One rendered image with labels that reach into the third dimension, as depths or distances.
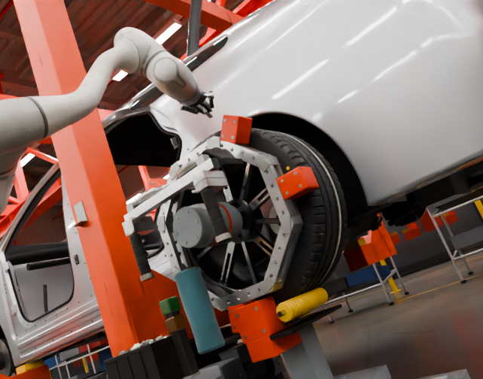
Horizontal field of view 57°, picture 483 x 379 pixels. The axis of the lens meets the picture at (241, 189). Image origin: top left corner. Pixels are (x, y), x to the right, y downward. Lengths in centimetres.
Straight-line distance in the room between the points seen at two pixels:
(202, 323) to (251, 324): 15
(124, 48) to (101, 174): 70
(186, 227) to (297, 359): 58
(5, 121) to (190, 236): 63
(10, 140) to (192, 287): 71
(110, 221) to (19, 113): 91
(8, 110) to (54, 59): 115
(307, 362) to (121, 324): 70
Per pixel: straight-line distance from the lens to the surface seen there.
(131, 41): 141
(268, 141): 147
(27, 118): 105
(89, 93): 118
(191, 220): 138
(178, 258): 165
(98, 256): 187
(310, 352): 159
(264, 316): 143
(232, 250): 160
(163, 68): 132
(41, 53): 225
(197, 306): 145
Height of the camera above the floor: 57
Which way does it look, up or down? 14 degrees up
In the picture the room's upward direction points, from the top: 21 degrees counter-clockwise
